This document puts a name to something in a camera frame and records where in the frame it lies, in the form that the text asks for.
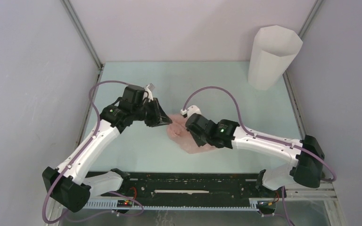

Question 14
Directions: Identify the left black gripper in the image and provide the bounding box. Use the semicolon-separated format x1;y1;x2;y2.
132;97;173;128

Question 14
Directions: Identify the pink plastic trash bag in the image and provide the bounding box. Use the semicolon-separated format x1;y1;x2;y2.
166;114;217;154

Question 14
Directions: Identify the white paper trash bin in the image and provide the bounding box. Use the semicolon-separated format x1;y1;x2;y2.
247;25;303;90

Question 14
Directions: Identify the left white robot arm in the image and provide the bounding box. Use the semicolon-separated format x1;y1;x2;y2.
42;84;172;212

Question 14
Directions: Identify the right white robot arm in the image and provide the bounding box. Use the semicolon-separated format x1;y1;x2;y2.
185;113;324;197

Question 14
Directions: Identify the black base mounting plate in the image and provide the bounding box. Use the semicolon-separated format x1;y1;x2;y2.
118;172;284;207

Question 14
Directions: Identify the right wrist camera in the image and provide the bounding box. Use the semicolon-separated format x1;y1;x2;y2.
180;105;202;118

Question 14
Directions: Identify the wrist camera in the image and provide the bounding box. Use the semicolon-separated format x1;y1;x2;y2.
180;105;202;118
143;83;155;102

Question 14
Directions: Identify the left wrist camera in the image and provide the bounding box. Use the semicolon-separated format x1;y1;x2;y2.
143;83;155;102

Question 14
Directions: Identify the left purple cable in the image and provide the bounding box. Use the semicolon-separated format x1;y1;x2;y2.
41;80;145;224

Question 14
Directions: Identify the purple cable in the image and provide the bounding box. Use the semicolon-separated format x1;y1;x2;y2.
41;80;145;224
182;86;337;226

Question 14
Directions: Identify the white slotted cable duct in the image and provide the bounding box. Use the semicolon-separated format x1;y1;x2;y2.
80;199;277;212

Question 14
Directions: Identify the aluminium frame rail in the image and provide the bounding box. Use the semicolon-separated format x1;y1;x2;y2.
283;72;346;226

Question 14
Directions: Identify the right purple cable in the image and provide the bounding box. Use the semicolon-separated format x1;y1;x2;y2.
182;86;337;226

